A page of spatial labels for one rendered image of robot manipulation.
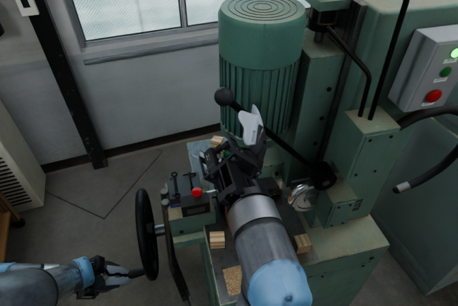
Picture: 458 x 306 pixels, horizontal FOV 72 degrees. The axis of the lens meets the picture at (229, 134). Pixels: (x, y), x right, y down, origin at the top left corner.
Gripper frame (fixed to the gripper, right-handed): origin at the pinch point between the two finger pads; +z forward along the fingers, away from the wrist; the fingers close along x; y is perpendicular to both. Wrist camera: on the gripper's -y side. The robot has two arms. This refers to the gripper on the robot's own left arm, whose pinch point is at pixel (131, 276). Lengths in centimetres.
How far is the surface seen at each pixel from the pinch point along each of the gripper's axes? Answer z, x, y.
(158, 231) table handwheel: 5.2, -9.4, -10.6
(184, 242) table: 9.8, -1.3, -18.1
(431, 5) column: 22, 0, -101
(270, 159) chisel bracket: 24, -9, -50
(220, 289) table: 14.3, 16.0, -24.7
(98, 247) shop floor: 9, -60, 82
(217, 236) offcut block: 14.1, 3.3, -28.9
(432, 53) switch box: 23, 6, -94
